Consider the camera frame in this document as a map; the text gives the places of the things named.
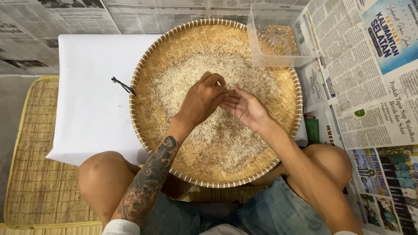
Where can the person's right hand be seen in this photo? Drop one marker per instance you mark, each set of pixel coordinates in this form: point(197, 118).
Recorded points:
point(249, 111)

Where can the person's left hand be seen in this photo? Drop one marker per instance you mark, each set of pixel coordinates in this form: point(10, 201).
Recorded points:
point(201, 101)

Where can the heap of unhusked rice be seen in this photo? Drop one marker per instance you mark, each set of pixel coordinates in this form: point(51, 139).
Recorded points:
point(228, 147)

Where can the round woven bamboo tray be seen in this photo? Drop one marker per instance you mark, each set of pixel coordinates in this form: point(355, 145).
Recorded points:
point(163, 58)

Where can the clear plastic container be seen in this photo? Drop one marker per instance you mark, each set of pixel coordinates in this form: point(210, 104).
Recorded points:
point(280, 60)

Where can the heap of rice husks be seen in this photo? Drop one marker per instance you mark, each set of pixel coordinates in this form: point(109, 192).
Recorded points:
point(280, 39)

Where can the newspaper sheet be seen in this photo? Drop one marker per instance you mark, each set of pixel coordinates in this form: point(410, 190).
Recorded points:
point(39, 29)
point(365, 81)
point(388, 189)
point(169, 13)

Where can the person's right leg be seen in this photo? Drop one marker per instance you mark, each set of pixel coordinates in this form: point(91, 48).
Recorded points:
point(329, 163)

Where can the person's leg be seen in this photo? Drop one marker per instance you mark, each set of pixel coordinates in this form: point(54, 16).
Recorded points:
point(329, 163)
point(104, 179)

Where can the blue denim shorts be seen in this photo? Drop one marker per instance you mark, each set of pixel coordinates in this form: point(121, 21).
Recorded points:
point(277, 212)

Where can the white paper sheet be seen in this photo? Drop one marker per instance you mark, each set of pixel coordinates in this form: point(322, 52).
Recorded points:
point(91, 98)

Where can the person's left leg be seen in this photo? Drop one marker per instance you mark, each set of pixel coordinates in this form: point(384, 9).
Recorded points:
point(104, 179)

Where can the white shirt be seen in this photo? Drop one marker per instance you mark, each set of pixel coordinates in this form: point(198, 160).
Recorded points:
point(120, 227)

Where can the woven straw mat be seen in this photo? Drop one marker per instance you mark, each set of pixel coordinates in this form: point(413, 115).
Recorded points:
point(39, 163)

